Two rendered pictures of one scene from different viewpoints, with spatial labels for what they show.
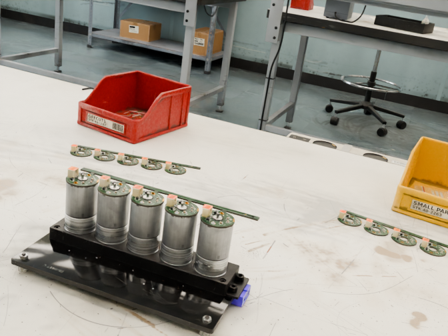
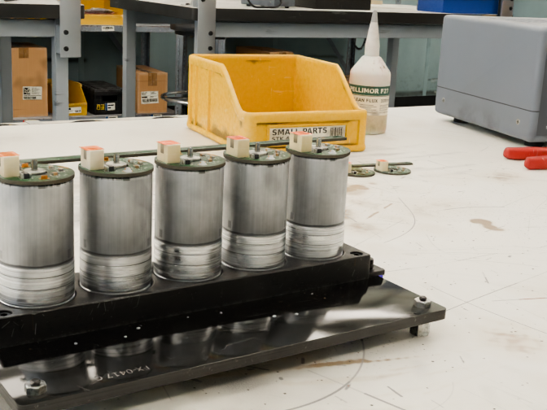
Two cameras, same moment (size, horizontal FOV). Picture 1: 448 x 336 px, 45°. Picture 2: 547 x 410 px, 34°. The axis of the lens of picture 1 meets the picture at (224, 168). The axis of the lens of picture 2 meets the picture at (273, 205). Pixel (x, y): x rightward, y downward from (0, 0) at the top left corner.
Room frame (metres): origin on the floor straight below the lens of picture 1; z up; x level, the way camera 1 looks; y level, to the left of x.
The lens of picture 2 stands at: (0.15, 0.27, 0.88)
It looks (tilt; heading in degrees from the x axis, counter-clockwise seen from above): 15 degrees down; 309
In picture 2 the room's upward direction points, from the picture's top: 3 degrees clockwise
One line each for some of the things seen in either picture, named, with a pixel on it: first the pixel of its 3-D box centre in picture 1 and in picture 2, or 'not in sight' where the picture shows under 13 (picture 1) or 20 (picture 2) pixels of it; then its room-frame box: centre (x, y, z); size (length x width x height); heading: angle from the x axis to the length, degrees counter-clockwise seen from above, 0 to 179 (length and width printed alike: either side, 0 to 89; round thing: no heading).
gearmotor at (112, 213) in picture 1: (112, 217); (115, 235); (0.37, 0.08, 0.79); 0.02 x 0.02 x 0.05
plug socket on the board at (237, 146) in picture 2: (173, 201); (239, 146); (0.36, 0.03, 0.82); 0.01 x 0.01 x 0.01; 73
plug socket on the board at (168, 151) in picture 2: (139, 191); (170, 151); (0.37, 0.06, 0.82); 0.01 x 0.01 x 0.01; 73
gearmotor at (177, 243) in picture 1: (178, 237); (254, 217); (0.36, 0.03, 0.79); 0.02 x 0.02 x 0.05
